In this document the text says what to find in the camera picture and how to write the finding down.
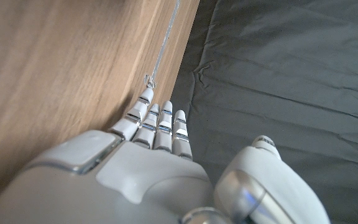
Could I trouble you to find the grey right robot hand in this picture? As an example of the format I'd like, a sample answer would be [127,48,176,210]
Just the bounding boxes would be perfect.
[0,87,331,224]

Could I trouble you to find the black backdrop curtain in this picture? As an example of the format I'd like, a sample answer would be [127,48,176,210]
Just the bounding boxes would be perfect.
[170,0,358,224]

